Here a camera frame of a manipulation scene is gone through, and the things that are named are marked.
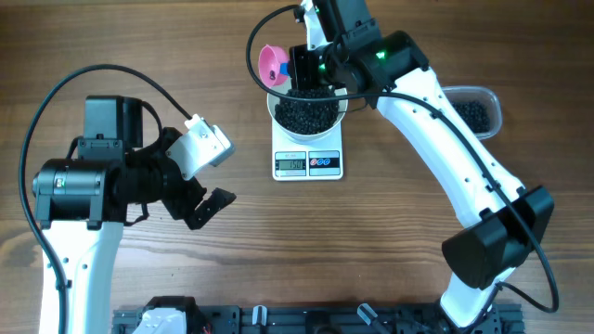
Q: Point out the black aluminium base frame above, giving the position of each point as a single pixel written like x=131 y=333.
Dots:
x=176 y=314

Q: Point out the black beans in bowl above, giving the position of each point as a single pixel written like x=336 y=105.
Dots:
x=305 y=118

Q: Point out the white bowl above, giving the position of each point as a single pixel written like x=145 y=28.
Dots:
x=272 y=101

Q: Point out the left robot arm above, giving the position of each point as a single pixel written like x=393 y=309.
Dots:
x=81 y=203

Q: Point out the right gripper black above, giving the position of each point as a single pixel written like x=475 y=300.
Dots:
x=302 y=78

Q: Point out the black beans in container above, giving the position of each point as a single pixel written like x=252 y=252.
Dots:
x=474 y=114

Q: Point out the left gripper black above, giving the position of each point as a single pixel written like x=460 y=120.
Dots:
x=182 y=206

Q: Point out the white digital kitchen scale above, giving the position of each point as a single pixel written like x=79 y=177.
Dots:
x=317 y=160

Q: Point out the clear plastic container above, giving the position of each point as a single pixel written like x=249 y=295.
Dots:
x=485 y=96

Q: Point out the pink scoop blue handle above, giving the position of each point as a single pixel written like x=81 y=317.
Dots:
x=273 y=58

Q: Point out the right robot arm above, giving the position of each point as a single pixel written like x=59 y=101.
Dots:
x=502 y=221

